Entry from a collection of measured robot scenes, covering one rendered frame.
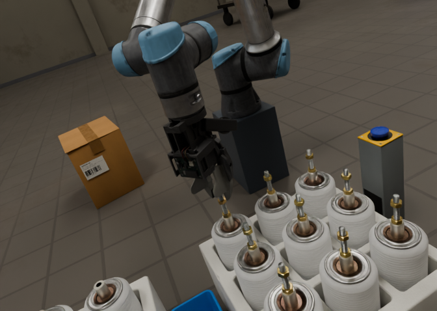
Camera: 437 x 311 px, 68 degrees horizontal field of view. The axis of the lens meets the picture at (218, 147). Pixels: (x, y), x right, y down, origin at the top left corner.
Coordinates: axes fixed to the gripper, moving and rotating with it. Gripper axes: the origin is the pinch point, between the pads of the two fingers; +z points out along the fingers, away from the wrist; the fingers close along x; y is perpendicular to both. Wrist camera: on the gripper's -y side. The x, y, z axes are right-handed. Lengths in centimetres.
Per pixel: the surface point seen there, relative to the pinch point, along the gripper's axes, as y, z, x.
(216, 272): 8.3, 16.5, -1.3
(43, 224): -1, 35, -109
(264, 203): -8.1, 9.1, 4.8
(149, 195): -30, 34, -67
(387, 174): -26.9, 11.7, 28.8
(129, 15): -525, -24, -552
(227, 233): 3.3, 9.1, 0.8
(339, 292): 9.1, 10.6, 25.9
